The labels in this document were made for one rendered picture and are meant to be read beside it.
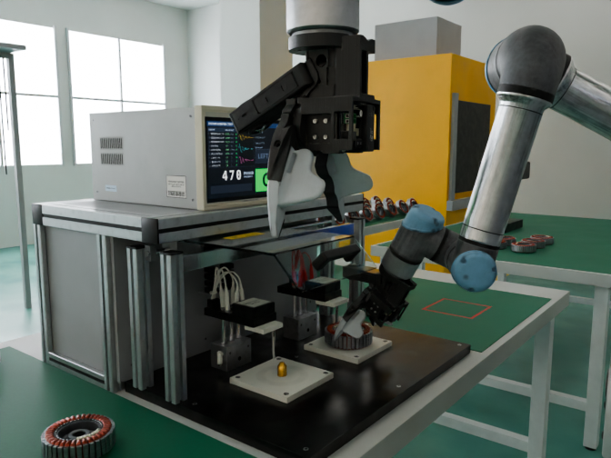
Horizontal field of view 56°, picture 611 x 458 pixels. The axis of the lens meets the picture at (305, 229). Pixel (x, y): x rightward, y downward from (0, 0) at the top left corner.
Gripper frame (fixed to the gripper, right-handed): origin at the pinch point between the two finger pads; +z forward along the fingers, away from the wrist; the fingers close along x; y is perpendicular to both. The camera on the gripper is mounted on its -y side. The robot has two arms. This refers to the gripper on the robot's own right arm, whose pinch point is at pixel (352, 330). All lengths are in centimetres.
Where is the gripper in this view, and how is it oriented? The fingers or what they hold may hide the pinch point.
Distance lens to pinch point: 136.2
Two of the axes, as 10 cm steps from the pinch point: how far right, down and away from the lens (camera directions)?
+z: -3.7, 8.1, 4.6
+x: 6.8, -1.1, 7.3
